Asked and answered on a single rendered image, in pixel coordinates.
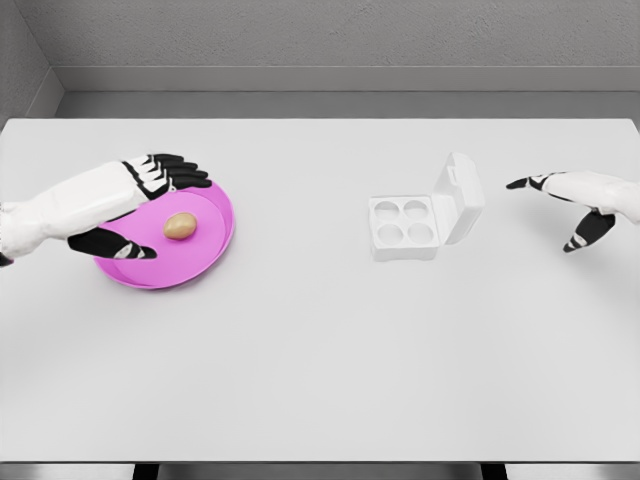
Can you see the pink round plate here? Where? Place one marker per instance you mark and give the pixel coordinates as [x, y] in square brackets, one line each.
[200, 250]

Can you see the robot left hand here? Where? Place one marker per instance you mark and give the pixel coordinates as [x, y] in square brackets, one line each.
[95, 197]

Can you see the white egg box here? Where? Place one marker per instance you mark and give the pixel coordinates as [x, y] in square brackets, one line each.
[410, 225]

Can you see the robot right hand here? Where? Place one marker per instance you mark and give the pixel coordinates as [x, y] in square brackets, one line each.
[590, 192]

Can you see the tan egg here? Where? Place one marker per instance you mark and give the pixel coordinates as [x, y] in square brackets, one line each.
[179, 225]

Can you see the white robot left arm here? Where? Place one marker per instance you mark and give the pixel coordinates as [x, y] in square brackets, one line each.
[20, 227]

